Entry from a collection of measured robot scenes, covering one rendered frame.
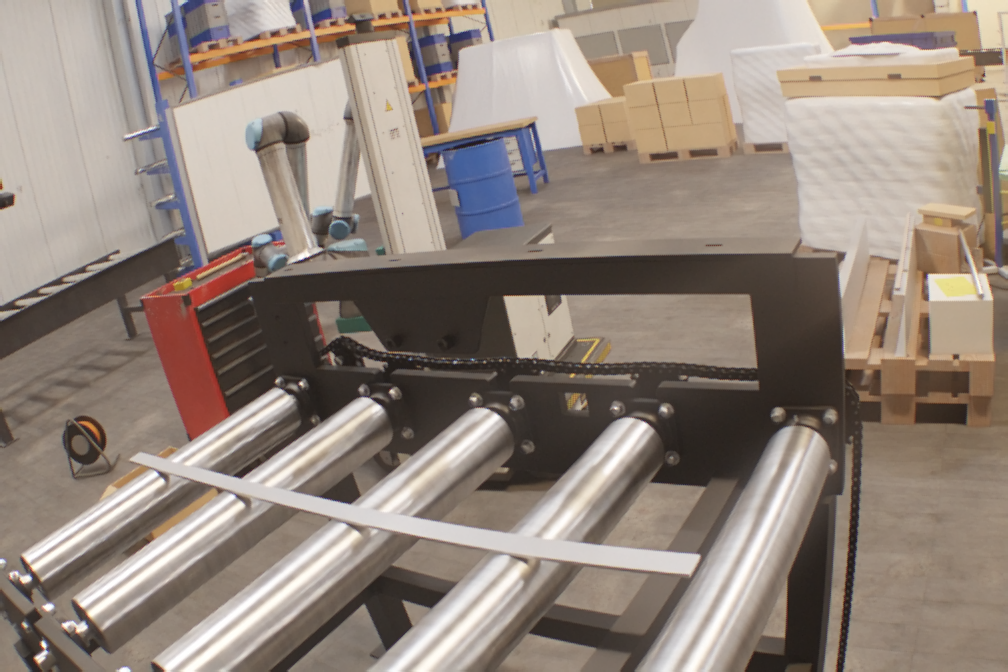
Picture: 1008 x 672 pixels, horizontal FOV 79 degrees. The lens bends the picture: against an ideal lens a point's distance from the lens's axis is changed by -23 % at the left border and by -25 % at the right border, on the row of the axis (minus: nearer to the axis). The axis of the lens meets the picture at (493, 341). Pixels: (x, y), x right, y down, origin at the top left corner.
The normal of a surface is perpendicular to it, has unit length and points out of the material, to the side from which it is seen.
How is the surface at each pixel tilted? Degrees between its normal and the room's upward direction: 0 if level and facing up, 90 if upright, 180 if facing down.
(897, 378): 90
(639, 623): 0
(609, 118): 90
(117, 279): 90
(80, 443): 90
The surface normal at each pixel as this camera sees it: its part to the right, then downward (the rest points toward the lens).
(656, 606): -0.22, -0.92
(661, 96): -0.45, 0.40
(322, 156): 0.52, 0.18
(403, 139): 0.89, -0.05
